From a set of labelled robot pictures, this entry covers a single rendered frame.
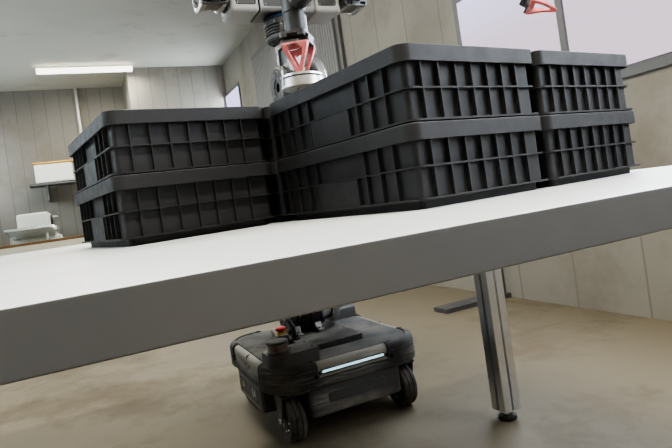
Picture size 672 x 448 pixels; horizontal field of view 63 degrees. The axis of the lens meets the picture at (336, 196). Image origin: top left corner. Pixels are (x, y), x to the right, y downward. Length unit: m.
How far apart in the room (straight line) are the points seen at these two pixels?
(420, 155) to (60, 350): 0.55
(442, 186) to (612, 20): 2.11
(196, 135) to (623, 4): 2.15
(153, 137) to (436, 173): 0.50
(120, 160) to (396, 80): 0.48
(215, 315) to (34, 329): 0.10
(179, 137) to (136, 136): 0.07
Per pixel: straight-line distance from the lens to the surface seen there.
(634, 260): 2.87
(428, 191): 0.78
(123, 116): 1.00
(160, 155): 1.02
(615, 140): 1.17
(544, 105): 1.01
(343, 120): 0.89
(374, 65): 0.82
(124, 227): 1.00
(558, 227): 0.50
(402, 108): 0.79
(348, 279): 0.38
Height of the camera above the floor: 0.73
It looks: level
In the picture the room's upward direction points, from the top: 8 degrees counter-clockwise
